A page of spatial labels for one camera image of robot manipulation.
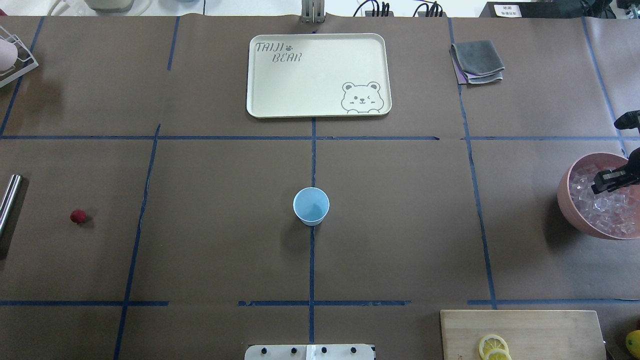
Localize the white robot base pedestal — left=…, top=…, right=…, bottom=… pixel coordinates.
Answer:
left=244, top=343, right=377, bottom=360

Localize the cream bear serving tray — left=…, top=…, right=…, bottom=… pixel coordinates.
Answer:
left=246, top=33, right=393, bottom=119

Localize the folded grey cloth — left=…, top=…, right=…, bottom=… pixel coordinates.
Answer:
left=449, top=39, right=505, bottom=85

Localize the light blue plastic cup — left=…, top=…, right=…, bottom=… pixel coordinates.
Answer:
left=292, top=187, right=330, bottom=227

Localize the wooden cutting board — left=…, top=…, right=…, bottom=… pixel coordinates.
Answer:
left=439, top=309, right=607, bottom=360

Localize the red strawberry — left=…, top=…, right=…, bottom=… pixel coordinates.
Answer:
left=70, top=209, right=88, bottom=224

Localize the whole yellow lemon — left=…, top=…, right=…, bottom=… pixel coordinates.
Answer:
left=624, top=330, right=640, bottom=360

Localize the white wire cup rack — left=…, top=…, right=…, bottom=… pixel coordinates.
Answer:
left=0, top=26, right=39, bottom=88

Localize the lemon slices row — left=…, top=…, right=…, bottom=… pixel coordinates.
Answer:
left=477, top=333, right=512, bottom=360

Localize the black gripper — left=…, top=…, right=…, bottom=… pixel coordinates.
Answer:
left=590, top=110, right=640, bottom=195

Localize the aluminium frame post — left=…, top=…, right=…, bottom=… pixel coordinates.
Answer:
left=301, top=0, right=326, bottom=24

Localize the pink cup on rack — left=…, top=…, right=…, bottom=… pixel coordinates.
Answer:
left=0, top=38, right=18, bottom=73

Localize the steel muddler black tip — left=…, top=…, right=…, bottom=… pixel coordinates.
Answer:
left=0, top=173, right=23, bottom=237

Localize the pink bowl of ice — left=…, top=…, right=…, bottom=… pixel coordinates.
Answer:
left=557, top=152, right=640, bottom=240

